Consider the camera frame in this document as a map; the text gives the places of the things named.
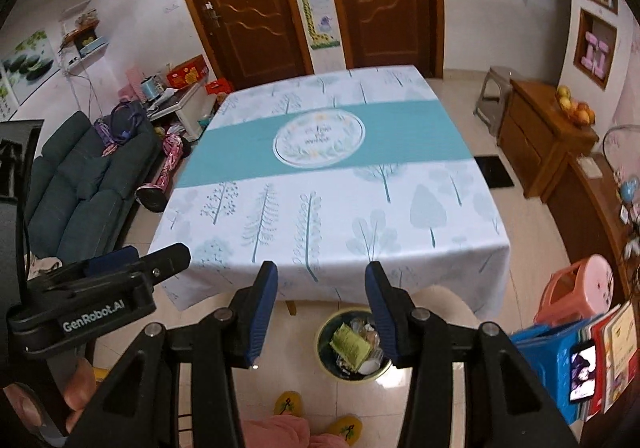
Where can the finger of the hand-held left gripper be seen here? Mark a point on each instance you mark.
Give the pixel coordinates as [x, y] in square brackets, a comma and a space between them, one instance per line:
[112, 258]
[165, 260]

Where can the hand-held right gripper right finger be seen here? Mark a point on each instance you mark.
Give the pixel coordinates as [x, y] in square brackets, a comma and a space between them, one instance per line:
[382, 313]

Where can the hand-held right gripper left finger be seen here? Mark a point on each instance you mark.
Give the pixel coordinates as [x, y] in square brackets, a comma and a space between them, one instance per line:
[260, 308]

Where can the yellow paper sheet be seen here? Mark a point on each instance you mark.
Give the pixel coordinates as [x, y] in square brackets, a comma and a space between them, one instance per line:
[350, 345]

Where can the yellow-green trash bin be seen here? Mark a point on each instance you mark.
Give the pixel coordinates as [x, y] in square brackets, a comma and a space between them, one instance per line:
[327, 368]

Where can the person's left hand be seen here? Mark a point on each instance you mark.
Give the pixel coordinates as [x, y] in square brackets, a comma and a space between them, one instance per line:
[80, 393]

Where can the yellow plastic stool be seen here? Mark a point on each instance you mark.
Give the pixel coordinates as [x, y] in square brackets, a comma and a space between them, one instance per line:
[100, 372]

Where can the cream chair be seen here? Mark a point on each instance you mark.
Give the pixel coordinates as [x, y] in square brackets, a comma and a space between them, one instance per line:
[445, 303]

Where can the beige cloth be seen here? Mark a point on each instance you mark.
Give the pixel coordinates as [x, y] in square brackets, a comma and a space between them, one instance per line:
[45, 268]

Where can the dark green sofa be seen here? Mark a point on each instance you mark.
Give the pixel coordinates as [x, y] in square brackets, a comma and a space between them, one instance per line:
[80, 188]

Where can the pink patterned hoverboard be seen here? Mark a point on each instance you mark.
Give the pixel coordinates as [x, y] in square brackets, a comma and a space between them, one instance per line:
[165, 168]

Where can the yellow slipper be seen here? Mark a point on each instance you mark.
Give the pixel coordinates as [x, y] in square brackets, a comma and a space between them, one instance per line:
[345, 428]
[288, 403]

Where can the tree print tablecloth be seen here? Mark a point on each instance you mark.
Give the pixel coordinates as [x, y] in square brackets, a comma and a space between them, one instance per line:
[325, 203]

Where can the person's pink trousers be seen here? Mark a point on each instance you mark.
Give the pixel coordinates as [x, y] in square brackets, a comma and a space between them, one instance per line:
[280, 433]

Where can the purple patterned bag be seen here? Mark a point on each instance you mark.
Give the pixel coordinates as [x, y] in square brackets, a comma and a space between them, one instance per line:
[120, 128]

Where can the white low table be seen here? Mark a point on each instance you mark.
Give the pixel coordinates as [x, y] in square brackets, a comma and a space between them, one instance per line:
[185, 108]

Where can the blue plastic crate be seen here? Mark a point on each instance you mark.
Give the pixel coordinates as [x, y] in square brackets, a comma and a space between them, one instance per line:
[545, 358]

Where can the light blue container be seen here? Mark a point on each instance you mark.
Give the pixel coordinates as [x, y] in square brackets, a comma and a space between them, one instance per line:
[151, 88]

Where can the black floor mat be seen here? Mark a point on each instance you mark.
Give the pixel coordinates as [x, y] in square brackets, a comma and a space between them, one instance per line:
[495, 172]

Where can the small red cardboard box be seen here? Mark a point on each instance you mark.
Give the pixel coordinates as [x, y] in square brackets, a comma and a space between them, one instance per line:
[219, 87]

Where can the large red cardboard box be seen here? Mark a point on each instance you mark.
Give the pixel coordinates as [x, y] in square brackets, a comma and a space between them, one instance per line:
[189, 72]

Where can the pink plastic stool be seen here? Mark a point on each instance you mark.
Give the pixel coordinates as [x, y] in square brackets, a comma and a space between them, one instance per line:
[585, 283]

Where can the black smartphone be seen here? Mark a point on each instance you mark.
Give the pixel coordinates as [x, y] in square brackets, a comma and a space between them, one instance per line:
[583, 370]

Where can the wooden television stand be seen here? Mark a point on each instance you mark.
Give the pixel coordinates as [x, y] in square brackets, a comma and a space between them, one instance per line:
[585, 213]

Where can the stack of folders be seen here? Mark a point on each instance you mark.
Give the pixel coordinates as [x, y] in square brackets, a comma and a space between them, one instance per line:
[620, 353]

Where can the grey metal stool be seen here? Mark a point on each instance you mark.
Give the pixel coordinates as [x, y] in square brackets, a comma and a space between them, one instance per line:
[492, 98]

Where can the brown wooden door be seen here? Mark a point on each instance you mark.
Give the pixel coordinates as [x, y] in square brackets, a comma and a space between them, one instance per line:
[245, 13]
[385, 3]

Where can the blue round ornament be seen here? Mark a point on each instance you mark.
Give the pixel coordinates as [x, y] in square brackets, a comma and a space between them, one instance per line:
[628, 191]

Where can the bowl of fruit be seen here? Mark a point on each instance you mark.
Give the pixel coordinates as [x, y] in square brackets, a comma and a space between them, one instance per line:
[575, 108]

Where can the white electric fan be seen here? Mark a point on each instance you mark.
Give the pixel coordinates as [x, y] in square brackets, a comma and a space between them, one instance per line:
[622, 143]

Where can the pink ornament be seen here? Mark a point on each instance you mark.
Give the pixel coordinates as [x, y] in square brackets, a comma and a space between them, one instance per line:
[596, 52]

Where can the green black wall poster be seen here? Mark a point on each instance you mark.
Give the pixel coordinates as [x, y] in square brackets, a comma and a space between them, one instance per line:
[27, 68]

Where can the wall shelf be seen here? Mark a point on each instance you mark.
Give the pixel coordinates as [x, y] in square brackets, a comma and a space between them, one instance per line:
[85, 40]

